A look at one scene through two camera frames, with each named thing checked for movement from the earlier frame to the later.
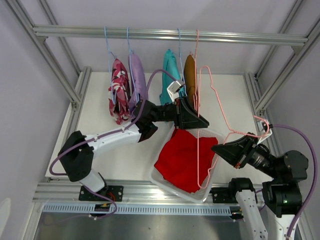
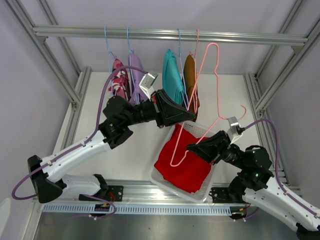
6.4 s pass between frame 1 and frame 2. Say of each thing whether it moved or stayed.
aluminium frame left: stayed
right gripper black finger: moved
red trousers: stayed
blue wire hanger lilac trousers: stayed
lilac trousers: stayed
